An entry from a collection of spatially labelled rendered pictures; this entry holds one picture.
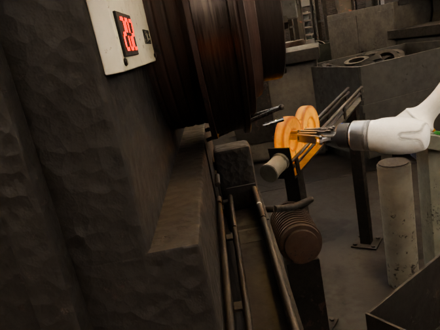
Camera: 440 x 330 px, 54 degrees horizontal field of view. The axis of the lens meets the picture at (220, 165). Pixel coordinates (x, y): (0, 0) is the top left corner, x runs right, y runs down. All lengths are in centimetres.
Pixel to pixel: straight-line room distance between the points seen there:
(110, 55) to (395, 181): 139
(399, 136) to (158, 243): 91
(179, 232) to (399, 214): 133
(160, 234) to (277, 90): 312
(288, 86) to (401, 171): 202
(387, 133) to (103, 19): 97
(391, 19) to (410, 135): 356
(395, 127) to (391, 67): 187
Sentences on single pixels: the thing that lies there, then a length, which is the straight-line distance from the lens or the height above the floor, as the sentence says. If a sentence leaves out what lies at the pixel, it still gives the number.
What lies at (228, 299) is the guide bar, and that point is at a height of 74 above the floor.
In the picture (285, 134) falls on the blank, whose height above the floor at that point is 75.
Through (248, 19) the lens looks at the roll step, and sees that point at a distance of 74.
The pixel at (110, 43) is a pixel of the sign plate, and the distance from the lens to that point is 44.
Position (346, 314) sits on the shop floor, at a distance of 180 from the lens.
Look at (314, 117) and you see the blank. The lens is 159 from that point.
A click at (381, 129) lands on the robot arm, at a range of 129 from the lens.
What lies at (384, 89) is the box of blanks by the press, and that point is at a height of 56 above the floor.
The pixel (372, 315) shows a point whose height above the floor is 72.
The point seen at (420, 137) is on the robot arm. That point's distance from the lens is 128.
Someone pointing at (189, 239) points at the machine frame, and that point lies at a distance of 48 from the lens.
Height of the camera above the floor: 107
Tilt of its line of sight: 16 degrees down
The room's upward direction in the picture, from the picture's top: 12 degrees counter-clockwise
